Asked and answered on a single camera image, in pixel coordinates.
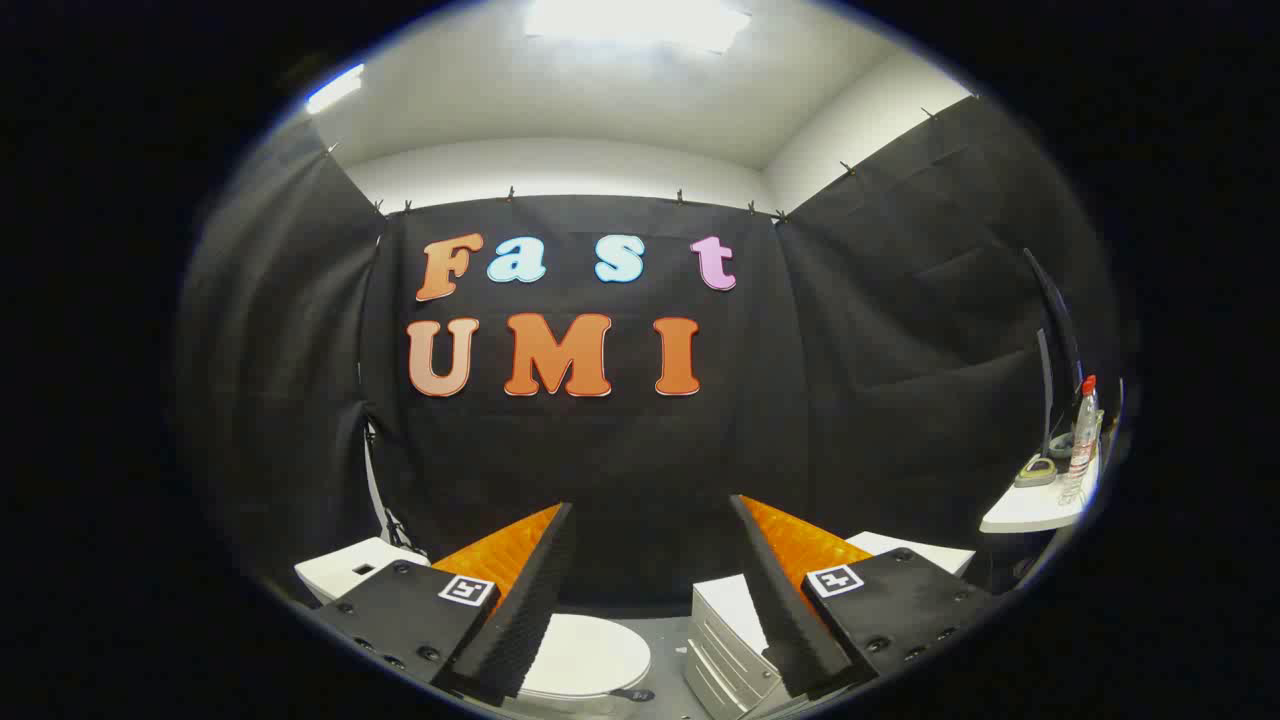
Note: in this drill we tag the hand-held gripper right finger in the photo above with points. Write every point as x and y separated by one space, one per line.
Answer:
785 610

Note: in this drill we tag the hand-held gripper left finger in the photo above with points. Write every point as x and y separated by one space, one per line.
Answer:
530 610

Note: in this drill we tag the white toilet lid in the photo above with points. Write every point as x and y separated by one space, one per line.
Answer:
590 655

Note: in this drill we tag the white drawer cabinet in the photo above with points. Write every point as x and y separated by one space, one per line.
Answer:
730 610

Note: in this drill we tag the black backdrop cloth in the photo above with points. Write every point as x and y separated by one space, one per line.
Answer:
620 450

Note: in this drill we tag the white box with square hole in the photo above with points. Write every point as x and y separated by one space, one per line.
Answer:
340 572

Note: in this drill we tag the white side table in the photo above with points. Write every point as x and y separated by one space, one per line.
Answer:
1030 510

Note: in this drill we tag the clear bottle with red cap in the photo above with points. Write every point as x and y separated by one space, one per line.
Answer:
1083 430

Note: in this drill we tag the small ceiling light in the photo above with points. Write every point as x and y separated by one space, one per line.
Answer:
335 88

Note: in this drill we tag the large ceiling light panel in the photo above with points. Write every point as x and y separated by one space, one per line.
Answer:
640 22

